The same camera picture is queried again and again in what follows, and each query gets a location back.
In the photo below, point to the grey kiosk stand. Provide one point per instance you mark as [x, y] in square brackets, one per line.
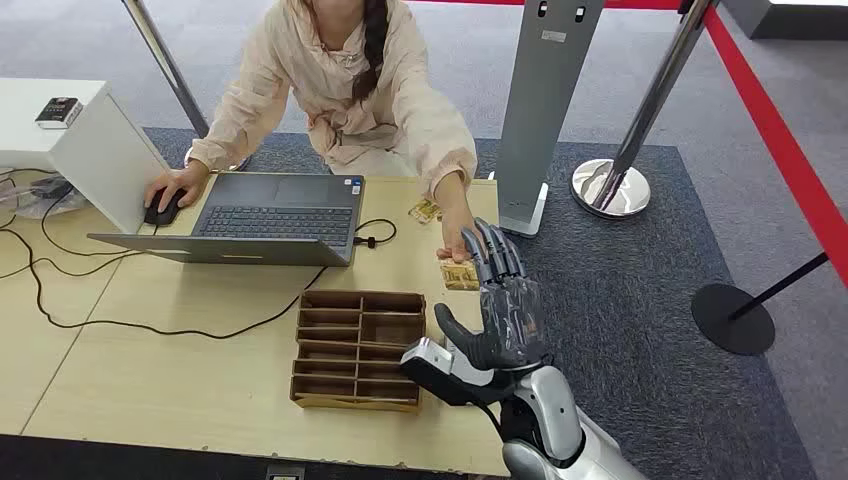
[543, 119]

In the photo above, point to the black computer mouse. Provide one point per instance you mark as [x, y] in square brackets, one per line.
[162, 216]

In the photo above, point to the white box stand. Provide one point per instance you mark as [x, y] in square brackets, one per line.
[106, 166]

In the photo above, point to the autumn print hotel card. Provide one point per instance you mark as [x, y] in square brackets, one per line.
[457, 277]

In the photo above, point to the brown print hotel card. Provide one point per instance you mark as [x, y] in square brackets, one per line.
[434, 208]
[418, 213]

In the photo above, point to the person's right hand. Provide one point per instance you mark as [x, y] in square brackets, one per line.
[182, 182]

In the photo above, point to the grey laptop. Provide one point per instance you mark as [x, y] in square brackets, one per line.
[278, 222]

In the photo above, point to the black keypad device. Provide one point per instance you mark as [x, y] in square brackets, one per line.
[58, 111]

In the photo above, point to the grey socket plate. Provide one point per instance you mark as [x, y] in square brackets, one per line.
[285, 474]

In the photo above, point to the red barrier belt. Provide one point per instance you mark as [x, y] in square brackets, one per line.
[629, 3]
[782, 132]

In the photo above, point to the brown cardboard compartment organizer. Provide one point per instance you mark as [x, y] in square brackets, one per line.
[391, 328]

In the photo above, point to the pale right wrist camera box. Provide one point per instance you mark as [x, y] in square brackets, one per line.
[427, 354]

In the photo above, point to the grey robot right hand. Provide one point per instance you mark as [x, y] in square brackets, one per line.
[510, 324]

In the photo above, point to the clear plastic wrap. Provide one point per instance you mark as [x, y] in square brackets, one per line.
[513, 318]

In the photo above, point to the person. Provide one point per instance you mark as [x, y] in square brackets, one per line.
[358, 99]

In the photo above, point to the grey platform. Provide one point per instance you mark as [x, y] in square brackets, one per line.
[795, 23]

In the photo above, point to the clear plastic bag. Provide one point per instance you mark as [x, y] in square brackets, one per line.
[26, 205]

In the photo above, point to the person's left hand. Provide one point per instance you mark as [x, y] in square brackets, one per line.
[454, 232]

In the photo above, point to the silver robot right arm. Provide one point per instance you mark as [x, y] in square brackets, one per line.
[550, 411]

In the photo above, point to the dark carpet mat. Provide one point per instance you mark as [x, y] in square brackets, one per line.
[629, 331]

